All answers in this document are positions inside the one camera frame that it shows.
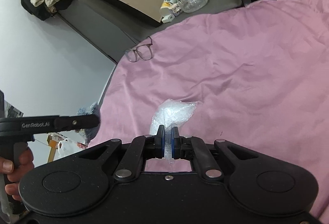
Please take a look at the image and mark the dark-framed eyeglasses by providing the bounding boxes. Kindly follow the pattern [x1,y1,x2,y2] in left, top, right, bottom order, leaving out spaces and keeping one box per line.
[125,36,154,63]

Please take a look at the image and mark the white plastic bag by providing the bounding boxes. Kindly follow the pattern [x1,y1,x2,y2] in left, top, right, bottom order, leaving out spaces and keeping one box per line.
[57,139,79,158]

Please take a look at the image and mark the white supplement bottle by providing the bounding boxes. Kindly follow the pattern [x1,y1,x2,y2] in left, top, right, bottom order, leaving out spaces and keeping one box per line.
[160,0,177,17]

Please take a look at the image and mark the person left hand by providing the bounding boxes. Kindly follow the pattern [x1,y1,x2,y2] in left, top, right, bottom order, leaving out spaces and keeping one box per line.
[1,147,35,202]

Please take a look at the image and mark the small blue-grey knitted toy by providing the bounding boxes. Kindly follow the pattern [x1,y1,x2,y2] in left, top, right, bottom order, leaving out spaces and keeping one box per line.
[77,103,100,146]

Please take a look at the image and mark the clear bag of white stuffing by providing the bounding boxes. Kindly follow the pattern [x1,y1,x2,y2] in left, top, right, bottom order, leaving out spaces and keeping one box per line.
[149,99,201,167]

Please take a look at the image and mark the pink bed sheet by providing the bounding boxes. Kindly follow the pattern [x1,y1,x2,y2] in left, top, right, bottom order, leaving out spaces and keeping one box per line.
[91,0,328,223]

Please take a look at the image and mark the grey door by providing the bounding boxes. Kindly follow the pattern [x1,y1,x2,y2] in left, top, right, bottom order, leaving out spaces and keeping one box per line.
[56,0,139,63]

